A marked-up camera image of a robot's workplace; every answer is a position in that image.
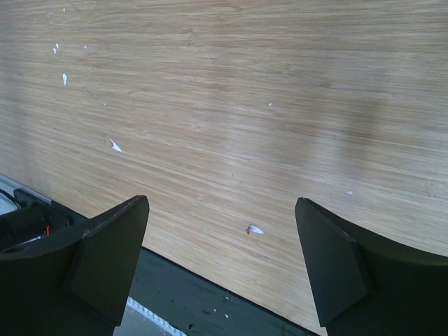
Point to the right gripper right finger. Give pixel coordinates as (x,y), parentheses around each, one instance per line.
(366,284)

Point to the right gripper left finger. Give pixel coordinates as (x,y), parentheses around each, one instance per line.
(75,281)

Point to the white slotted cable duct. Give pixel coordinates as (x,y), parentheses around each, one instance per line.
(154,318)

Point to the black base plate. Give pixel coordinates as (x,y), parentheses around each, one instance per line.
(185,300)

